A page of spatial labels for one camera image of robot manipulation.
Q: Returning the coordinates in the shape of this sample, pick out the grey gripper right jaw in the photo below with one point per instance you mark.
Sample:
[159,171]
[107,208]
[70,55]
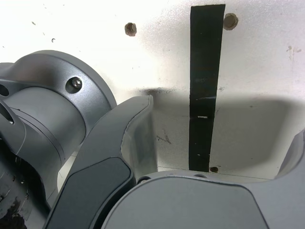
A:
[190,205]

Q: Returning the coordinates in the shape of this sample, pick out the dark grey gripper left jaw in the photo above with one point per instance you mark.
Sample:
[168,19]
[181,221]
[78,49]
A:
[95,167]

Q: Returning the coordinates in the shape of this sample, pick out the black tape strip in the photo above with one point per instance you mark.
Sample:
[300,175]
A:
[205,71]

